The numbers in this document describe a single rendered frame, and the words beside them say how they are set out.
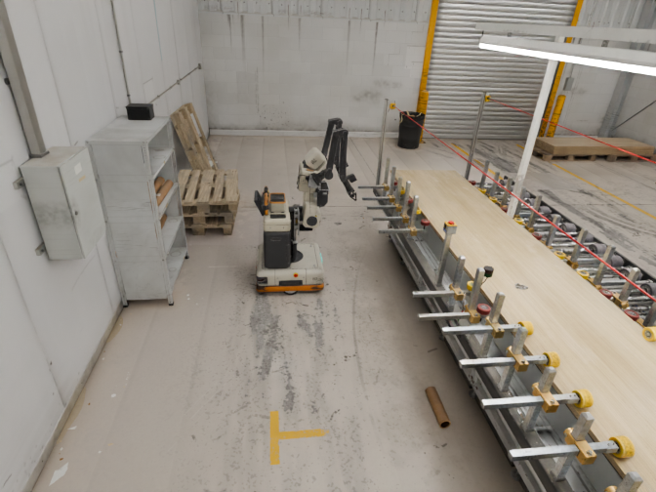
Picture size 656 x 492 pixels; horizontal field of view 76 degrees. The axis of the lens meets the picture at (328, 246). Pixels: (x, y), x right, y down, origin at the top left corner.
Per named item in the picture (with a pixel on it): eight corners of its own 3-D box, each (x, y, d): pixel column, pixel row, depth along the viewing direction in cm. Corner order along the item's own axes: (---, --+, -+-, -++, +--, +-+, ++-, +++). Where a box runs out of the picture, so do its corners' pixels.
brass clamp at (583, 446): (580, 465, 167) (585, 457, 164) (559, 435, 178) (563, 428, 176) (594, 464, 167) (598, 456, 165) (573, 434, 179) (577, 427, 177)
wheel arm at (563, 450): (511, 462, 165) (513, 456, 164) (507, 454, 168) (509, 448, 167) (624, 452, 172) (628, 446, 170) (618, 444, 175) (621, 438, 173)
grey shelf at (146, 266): (123, 307, 386) (83, 141, 311) (147, 258, 464) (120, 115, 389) (173, 306, 391) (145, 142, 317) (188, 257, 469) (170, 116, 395)
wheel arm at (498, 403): (483, 410, 187) (485, 404, 185) (479, 403, 190) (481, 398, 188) (585, 402, 193) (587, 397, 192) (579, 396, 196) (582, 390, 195)
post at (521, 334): (499, 397, 229) (522, 330, 206) (495, 392, 232) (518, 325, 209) (505, 397, 230) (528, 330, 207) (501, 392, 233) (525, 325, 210)
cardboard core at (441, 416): (440, 421, 283) (426, 387, 309) (438, 429, 286) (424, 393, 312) (451, 420, 284) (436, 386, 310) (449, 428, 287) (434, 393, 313)
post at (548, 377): (521, 440, 209) (550, 371, 186) (517, 434, 212) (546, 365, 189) (527, 440, 209) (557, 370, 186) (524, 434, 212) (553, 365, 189)
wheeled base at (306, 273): (256, 294, 407) (255, 272, 395) (258, 261, 462) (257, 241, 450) (324, 292, 416) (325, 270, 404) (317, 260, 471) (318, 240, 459)
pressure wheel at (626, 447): (604, 437, 178) (612, 458, 174) (618, 435, 171) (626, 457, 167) (617, 436, 179) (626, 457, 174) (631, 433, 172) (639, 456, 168)
